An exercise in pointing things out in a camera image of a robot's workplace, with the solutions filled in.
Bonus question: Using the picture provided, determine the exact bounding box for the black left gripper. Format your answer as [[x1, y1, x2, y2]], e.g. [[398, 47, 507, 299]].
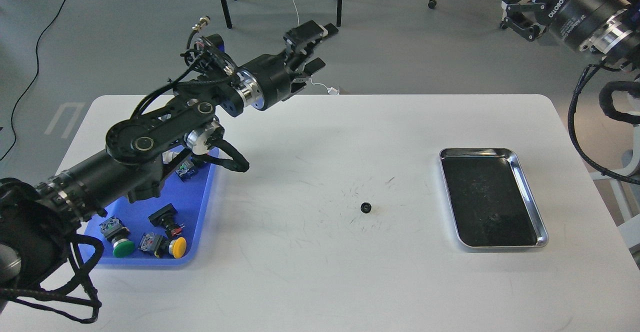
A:
[[235, 20, 339, 113]]

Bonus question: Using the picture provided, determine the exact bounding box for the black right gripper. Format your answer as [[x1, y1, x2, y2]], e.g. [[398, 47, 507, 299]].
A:
[[500, 0, 639, 56]]

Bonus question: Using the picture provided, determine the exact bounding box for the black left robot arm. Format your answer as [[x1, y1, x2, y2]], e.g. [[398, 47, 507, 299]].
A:
[[0, 20, 339, 324]]

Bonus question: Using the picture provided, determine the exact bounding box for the silver metal tray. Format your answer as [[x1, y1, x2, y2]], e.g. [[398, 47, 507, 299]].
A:
[[439, 148, 549, 251]]

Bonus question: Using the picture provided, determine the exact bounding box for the blue plastic tray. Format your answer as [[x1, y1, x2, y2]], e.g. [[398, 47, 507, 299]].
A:
[[84, 163, 216, 269]]

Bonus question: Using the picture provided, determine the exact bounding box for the yellow mushroom push button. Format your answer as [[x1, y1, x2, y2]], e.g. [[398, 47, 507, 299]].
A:
[[137, 232, 188, 259]]

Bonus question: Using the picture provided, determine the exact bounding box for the green mushroom push button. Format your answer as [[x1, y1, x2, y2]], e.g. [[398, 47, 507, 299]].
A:
[[99, 216, 136, 258]]

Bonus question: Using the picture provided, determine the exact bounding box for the red push button switch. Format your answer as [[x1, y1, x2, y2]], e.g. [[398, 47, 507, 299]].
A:
[[174, 159, 198, 183]]

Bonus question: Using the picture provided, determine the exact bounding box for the black push button switch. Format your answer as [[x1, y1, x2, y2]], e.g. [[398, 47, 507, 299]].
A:
[[148, 203, 184, 239]]

